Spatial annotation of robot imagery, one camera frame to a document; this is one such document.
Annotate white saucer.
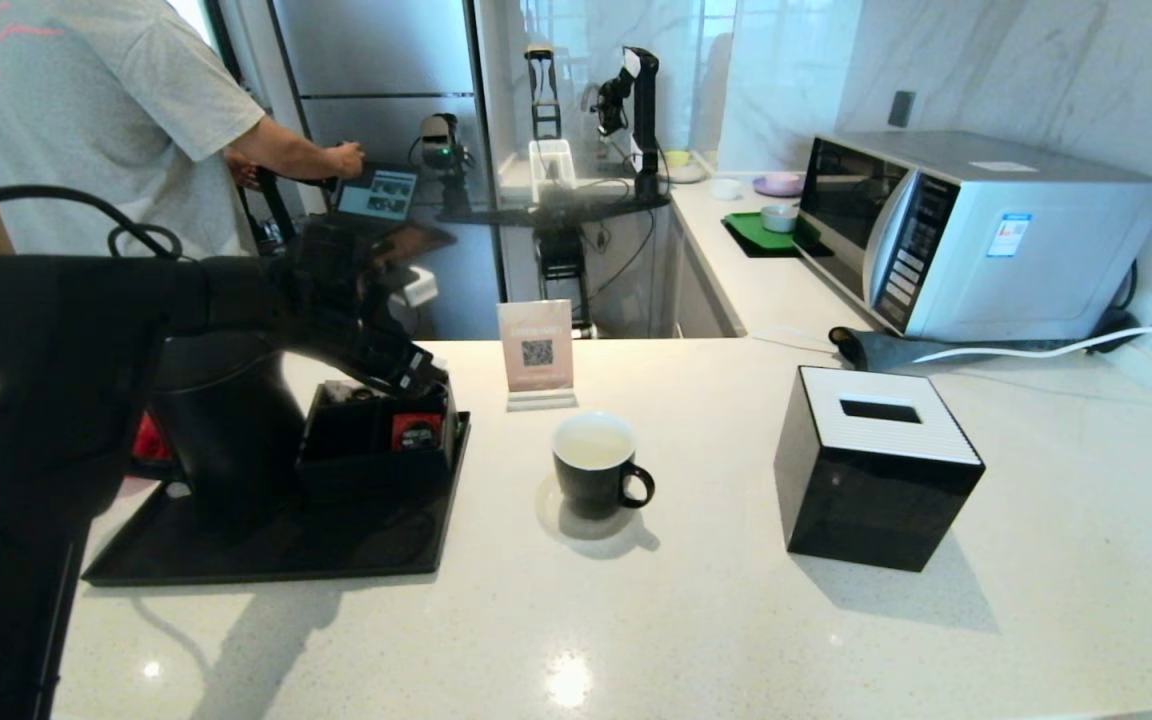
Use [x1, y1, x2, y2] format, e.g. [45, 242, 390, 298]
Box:
[536, 474, 637, 542]

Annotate black mug white inside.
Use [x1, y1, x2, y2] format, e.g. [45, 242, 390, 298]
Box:
[552, 412, 656, 521]

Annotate black serving tray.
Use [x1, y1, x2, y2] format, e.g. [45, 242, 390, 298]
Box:
[83, 412, 472, 587]

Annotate black power cable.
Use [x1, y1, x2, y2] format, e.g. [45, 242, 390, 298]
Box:
[1086, 262, 1152, 347]

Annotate person's right forearm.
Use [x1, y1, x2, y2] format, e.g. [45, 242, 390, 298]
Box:
[226, 116, 342, 183]

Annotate wooden desk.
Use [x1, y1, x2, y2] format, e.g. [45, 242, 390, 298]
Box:
[366, 222, 458, 341]

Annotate tall black frame stand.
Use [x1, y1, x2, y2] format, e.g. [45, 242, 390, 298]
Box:
[524, 42, 565, 141]

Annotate black compartment organizer box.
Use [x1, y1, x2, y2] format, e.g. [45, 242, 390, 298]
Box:
[296, 378, 460, 503]

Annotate white power cable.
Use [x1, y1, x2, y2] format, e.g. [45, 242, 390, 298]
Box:
[914, 308, 1152, 365]

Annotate white dish rack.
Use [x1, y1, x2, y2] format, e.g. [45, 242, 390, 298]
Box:
[529, 138, 578, 201]

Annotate window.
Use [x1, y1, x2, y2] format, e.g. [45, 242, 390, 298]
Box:
[171, 0, 242, 101]

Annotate black tissue box white lid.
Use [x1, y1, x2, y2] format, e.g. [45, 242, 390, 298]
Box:
[774, 366, 987, 573]

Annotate black electric kettle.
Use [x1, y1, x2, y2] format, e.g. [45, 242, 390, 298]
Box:
[144, 330, 307, 531]

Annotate person in grey t-shirt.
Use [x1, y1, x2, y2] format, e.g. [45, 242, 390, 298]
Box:
[0, 0, 269, 263]

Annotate QR code sign stand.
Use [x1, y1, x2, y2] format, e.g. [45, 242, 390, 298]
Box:
[498, 299, 579, 413]

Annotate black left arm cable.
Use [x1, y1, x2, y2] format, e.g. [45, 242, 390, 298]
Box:
[0, 185, 183, 263]

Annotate green tray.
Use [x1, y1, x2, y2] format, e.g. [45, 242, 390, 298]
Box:
[721, 210, 833, 259]

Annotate red toy apple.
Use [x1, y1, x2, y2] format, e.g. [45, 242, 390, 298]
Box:
[131, 410, 177, 467]

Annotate grey refrigerator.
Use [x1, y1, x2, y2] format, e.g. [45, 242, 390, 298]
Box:
[269, 0, 502, 341]

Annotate black laptop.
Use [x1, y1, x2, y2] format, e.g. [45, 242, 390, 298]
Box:
[301, 165, 420, 251]

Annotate red coffee sachet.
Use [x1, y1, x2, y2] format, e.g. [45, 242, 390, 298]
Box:
[393, 413, 445, 453]

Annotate silver microwave oven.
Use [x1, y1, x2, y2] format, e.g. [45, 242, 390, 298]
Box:
[794, 131, 1152, 343]

